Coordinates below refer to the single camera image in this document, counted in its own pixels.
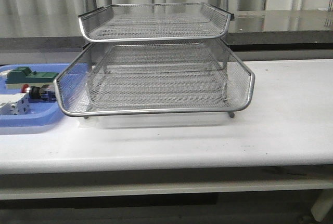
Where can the silver mesh tray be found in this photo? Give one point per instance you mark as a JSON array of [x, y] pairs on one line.
[[154, 22], [145, 87], [71, 84]]

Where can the red emergency push button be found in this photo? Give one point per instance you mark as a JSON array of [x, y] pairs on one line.
[[44, 93]]

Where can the blue plastic tray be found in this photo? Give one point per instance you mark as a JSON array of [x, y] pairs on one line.
[[40, 113]]

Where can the dark granite counter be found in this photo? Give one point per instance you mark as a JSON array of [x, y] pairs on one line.
[[249, 31]]

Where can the white table leg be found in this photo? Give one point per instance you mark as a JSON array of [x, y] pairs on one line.
[[322, 205]]

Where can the green and beige switch block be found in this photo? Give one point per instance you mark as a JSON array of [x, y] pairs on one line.
[[19, 76]]

